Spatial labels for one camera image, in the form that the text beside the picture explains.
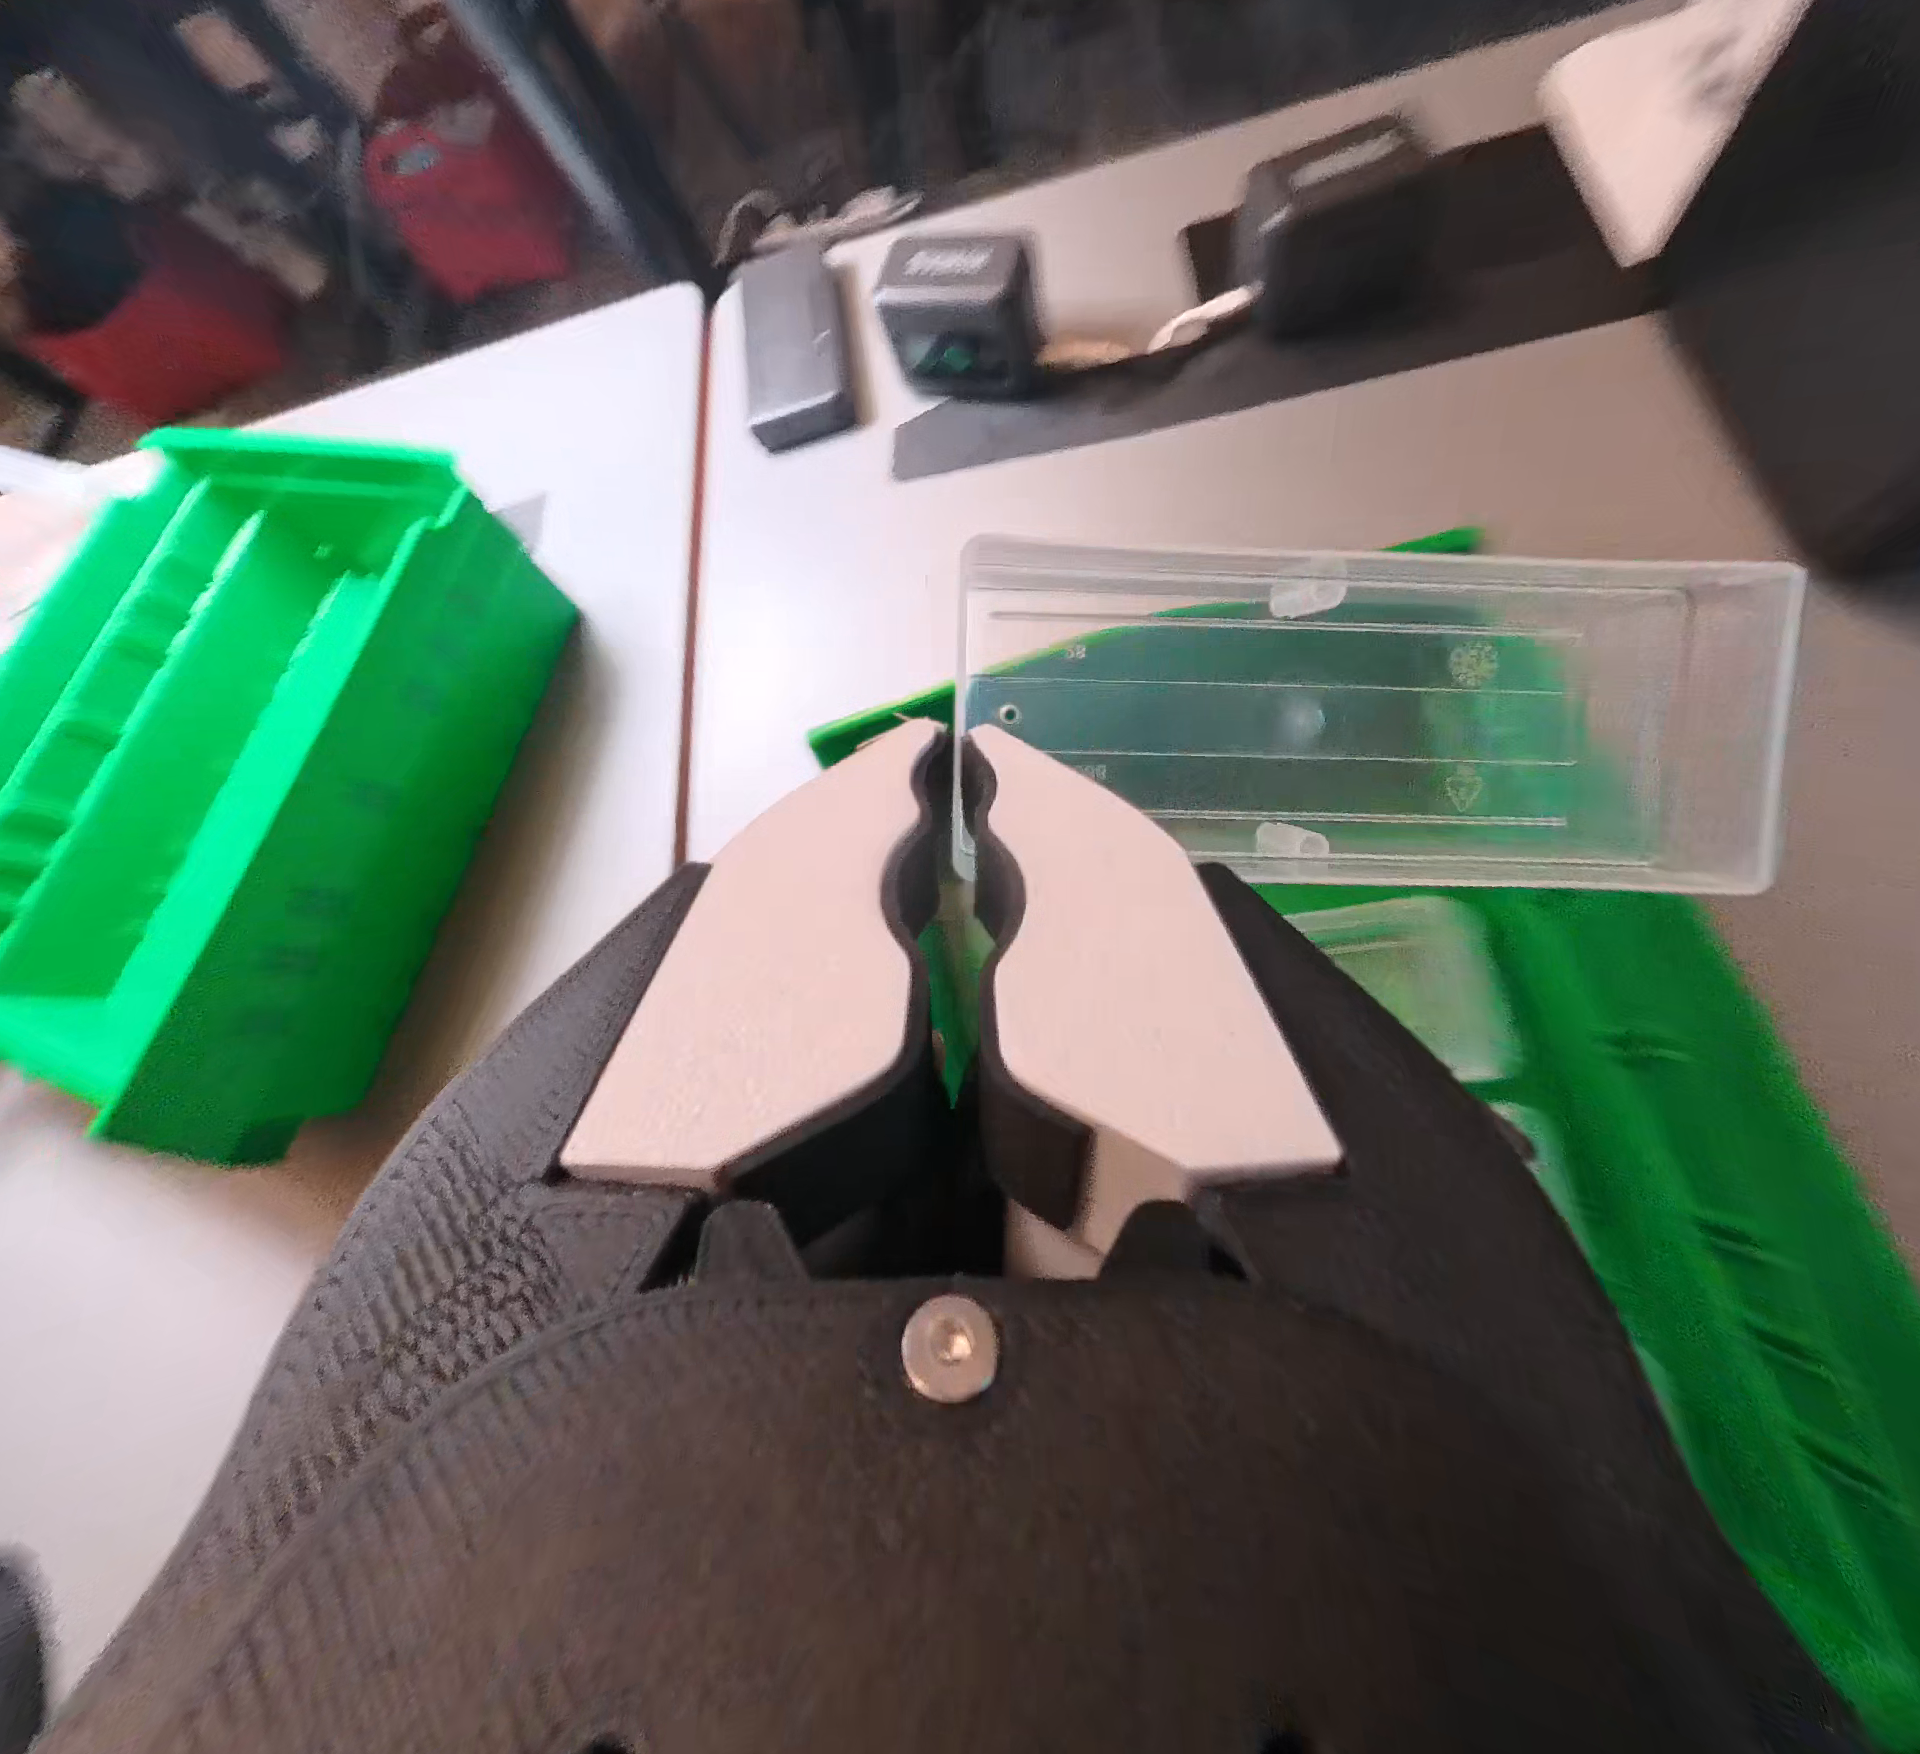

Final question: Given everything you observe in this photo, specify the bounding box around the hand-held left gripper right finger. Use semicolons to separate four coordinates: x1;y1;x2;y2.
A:
960;725;1347;1283

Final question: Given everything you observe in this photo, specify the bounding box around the black charger block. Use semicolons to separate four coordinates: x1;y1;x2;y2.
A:
1234;115;1432;338
875;229;1049;405

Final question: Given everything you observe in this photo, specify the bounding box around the red case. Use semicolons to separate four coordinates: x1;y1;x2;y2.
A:
26;267;289;423
360;116;581;305

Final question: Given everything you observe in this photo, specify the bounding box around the green plastic bin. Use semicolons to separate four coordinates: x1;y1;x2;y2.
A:
807;524;1920;1754
0;425;585;1167

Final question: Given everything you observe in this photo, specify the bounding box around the grey power bank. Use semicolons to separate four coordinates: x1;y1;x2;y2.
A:
747;243;864;455

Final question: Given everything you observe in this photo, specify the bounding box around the black drawer cabinet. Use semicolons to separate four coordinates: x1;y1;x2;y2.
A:
1650;0;1920;579

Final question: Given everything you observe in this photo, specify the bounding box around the white charging cable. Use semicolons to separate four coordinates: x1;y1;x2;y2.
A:
1152;289;1264;356

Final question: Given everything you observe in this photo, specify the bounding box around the white instruction poster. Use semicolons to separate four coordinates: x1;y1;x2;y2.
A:
1544;0;1891;271

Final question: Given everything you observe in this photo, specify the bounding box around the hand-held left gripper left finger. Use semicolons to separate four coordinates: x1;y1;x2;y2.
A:
559;720;963;1186

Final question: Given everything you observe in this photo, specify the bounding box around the clear plastic drawer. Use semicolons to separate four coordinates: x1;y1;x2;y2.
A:
1290;892;1535;1088
949;536;1808;899

